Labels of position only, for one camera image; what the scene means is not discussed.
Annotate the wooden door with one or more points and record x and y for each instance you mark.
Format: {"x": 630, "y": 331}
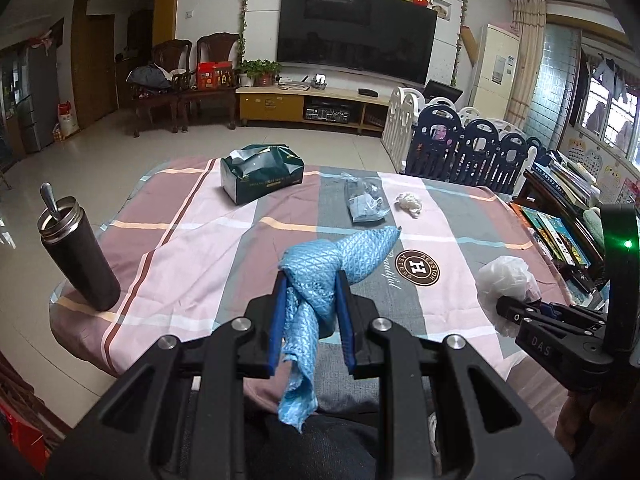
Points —
{"x": 95, "y": 70}

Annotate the person's right hand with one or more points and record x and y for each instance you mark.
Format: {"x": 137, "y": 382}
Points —
{"x": 575, "y": 420}

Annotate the black set-top box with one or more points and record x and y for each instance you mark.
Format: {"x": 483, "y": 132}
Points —
{"x": 368, "y": 92}

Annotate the navy playpen fence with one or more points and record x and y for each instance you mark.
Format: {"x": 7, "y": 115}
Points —
{"x": 480, "y": 160}

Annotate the beige curtain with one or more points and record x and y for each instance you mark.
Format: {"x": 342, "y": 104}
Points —
{"x": 527, "y": 60}

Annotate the black thermos cup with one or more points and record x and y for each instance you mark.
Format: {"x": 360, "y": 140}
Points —
{"x": 85, "y": 265}

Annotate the dark jacket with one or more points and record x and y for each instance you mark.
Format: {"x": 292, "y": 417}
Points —
{"x": 147, "y": 76}

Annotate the large black television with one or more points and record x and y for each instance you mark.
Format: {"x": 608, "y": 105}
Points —
{"x": 350, "y": 30}

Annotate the white playpen fence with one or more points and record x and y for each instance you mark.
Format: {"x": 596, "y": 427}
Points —
{"x": 400, "y": 125}

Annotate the white crumpled tissue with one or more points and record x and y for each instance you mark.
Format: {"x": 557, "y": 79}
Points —
{"x": 409, "y": 202}

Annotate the blue cleaning cloth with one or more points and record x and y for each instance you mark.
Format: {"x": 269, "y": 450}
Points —
{"x": 320, "y": 270}

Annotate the children wall charts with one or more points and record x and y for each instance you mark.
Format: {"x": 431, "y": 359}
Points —
{"x": 605, "y": 165}

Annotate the black audio amplifier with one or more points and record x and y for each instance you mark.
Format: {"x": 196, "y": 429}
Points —
{"x": 327, "y": 111}

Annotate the yellow TV cabinet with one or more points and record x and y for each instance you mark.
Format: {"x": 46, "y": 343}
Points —
{"x": 280, "y": 105}

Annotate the white red shopping bag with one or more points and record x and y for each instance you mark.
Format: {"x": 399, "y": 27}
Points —
{"x": 66, "y": 121}

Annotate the red gift box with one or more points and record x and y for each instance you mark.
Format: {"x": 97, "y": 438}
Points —
{"x": 215, "y": 76}

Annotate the red floral seat cushion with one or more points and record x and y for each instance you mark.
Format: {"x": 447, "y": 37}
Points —
{"x": 20, "y": 445}

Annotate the striped plaid tablecloth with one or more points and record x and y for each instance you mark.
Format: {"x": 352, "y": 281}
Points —
{"x": 200, "y": 240}

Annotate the person's dark jeans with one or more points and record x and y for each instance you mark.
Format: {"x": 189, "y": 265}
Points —
{"x": 330, "y": 452}

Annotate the dark green tissue pack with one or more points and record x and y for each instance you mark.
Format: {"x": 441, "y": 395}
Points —
{"x": 260, "y": 180}

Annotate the hanging blue garment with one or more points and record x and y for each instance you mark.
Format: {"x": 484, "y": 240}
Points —
{"x": 610, "y": 80}

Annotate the silver refrigerator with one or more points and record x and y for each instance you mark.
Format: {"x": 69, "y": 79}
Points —
{"x": 40, "y": 100}

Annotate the artificial ivy vine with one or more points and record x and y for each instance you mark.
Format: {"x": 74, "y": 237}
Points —
{"x": 459, "y": 30}
{"x": 245, "y": 10}

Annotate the white standing air conditioner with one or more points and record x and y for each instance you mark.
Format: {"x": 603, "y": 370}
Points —
{"x": 495, "y": 70}

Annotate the green fuzzy cushion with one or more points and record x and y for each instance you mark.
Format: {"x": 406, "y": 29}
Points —
{"x": 595, "y": 227}

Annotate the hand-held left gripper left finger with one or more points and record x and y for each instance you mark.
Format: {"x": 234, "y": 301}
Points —
{"x": 277, "y": 322}

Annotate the green potted plant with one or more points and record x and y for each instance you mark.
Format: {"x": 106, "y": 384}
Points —
{"x": 257, "y": 70}

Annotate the dark wooden armchair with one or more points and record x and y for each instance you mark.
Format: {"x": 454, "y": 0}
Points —
{"x": 165, "y": 105}
{"x": 210, "y": 100}

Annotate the bagged blue face mask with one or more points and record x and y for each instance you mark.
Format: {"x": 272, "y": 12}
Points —
{"x": 362, "y": 205}

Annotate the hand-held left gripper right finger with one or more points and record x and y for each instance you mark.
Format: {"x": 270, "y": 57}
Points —
{"x": 345, "y": 322}

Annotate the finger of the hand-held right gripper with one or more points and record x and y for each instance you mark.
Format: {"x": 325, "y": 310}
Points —
{"x": 515, "y": 316}
{"x": 580, "y": 316}

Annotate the pile of picture books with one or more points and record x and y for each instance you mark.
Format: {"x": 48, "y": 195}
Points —
{"x": 555, "y": 200}

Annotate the metal spoon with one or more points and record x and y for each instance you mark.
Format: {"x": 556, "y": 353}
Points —
{"x": 48, "y": 197}

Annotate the white plastic bag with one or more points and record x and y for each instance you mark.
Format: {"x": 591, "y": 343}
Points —
{"x": 505, "y": 277}

